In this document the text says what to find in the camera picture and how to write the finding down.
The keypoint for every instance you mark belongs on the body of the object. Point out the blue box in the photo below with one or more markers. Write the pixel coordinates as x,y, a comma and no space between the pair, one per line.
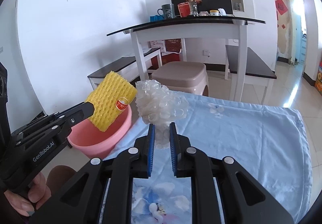
156,18

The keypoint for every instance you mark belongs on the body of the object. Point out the colourful fruit box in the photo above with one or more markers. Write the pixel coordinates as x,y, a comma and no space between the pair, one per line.
319,74

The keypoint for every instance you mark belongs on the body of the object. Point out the yellow lid jar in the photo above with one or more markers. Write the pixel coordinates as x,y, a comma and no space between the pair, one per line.
214,12

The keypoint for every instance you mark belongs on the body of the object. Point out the white bench dark seat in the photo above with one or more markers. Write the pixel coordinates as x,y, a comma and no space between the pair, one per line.
120,65
249,62

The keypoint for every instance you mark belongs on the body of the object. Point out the person's left hand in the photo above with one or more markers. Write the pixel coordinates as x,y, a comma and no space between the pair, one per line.
40,188

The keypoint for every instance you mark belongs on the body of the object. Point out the yellow foam net red sticker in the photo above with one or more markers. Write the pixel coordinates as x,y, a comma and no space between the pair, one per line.
110,98

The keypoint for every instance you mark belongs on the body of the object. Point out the white door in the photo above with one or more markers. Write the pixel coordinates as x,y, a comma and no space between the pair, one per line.
298,25

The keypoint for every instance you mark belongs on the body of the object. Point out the white tissue pack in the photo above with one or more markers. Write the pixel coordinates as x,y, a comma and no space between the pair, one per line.
222,12

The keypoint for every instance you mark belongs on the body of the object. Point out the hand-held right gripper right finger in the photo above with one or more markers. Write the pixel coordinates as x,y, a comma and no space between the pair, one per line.
173,151

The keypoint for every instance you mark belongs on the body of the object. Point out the pink plastic bucket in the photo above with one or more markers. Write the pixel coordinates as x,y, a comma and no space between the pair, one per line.
100,141

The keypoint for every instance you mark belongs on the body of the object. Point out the red box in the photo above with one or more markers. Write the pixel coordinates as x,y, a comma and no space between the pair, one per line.
183,9

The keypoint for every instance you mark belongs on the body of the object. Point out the red cardboard boxes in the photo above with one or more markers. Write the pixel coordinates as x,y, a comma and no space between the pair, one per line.
171,47

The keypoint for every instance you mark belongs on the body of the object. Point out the yellow mesh sponge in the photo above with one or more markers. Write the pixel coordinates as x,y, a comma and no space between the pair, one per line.
158,105

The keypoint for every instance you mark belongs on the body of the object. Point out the wall socket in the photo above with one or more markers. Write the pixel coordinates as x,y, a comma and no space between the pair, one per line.
206,52

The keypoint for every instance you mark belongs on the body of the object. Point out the glass vase with flowers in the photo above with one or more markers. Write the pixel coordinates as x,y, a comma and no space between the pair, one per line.
192,0

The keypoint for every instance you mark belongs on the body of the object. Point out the blue floral cloth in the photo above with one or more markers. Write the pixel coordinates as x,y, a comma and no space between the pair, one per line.
239,138

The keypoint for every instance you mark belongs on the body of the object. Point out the dark mug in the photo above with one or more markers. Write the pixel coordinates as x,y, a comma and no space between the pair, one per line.
168,11

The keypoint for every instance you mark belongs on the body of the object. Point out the large red paper decoration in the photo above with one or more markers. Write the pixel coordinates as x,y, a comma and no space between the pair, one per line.
281,6

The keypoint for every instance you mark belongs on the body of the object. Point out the white table black glass top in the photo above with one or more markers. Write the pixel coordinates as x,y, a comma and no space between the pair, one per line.
188,27

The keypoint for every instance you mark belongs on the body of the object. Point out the beige plastic stool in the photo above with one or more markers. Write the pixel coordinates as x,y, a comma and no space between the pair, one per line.
178,73

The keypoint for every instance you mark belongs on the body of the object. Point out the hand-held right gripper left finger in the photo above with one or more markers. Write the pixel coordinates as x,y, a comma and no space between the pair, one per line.
151,151

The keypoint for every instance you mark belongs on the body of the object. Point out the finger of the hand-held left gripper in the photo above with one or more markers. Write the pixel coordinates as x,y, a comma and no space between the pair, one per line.
75,112
50,130

